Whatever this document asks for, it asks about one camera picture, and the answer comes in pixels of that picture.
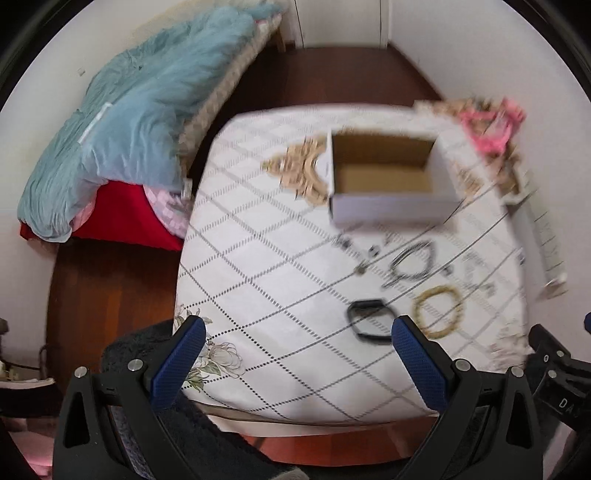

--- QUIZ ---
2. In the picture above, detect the gold bead bracelet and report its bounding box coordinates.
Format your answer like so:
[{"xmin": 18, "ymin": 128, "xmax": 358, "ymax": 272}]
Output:
[{"xmin": 411, "ymin": 284, "xmax": 465, "ymax": 339}]

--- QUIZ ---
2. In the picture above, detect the black bracelet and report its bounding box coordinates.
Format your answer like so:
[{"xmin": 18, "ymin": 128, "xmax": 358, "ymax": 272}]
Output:
[{"xmin": 345, "ymin": 299, "xmax": 398, "ymax": 345}]

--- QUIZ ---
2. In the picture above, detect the dark chain necklace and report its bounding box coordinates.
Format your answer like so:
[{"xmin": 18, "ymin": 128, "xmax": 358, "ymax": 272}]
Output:
[{"xmin": 380, "ymin": 240, "xmax": 436, "ymax": 291}]

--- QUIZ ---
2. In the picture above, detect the white patterned tablecloth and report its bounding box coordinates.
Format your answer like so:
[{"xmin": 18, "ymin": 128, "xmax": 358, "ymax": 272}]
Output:
[{"xmin": 175, "ymin": 105, "xmax": 528, "ymax": 426}]

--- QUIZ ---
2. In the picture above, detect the red cloth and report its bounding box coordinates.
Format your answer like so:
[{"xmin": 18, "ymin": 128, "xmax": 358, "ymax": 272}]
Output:
[{"xmin": 19, "ymin": 180, "xmax": 185, "ymax": 252}]

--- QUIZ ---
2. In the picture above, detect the white power strip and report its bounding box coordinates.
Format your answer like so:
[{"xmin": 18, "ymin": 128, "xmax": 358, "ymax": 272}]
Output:
[{"xmin": 519, "ymin": 170, "xmax": 568, "ymax": 299}]

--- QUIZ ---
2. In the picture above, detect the white cardboard box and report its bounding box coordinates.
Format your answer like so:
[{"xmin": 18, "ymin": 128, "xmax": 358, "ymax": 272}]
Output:
[{"xmin": 328, "ymin": 129, "xmax": 463, "ymax": 227}]

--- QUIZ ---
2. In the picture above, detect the light blue blanket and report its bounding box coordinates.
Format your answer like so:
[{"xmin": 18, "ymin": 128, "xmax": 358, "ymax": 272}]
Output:
[{"xmin": 17, "ymin": 1, "xmax": 284, "ymax": 243}]

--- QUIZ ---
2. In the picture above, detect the pink panther plush toy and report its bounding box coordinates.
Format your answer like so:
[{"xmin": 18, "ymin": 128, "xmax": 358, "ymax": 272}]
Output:
[{"xmin": 459, "ymin": 98, "xmax": 526, "ymax": 156}]

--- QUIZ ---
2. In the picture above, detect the white door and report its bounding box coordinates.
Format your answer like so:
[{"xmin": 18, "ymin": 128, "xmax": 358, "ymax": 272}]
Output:
[{"xmin": 294, "ymin": 0, "xmax": 389, "ymax": 48}]

